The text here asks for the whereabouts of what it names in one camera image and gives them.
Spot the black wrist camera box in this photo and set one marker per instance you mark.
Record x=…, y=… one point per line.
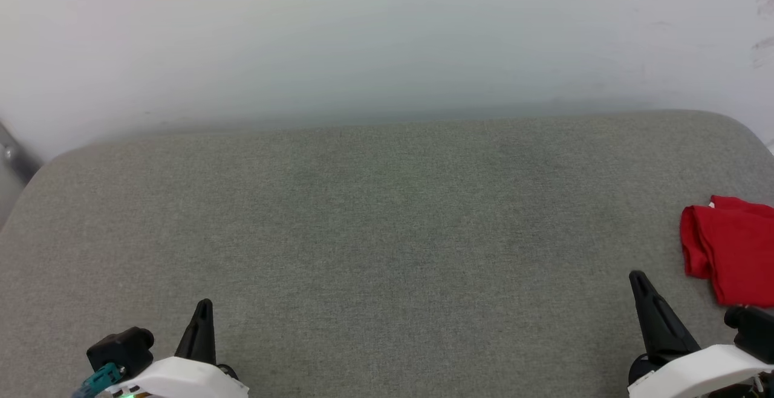
x=756, y=334
x=121, y=346

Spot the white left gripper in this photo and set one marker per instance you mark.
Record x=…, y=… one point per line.
x=175, y=380

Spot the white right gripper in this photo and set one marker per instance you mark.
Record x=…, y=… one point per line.
x=701, y=371

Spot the teal left camera connector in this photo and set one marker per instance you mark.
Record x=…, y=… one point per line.
x=103, y=380

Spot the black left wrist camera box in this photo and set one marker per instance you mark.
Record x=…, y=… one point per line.
x=121, y=346

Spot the red and white jersey garment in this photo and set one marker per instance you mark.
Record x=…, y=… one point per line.
x=734, y=247

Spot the grey fabric sofa seat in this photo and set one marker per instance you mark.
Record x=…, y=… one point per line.
x=375, y=253

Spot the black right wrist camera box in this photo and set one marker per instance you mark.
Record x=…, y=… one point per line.
x=756, y=334

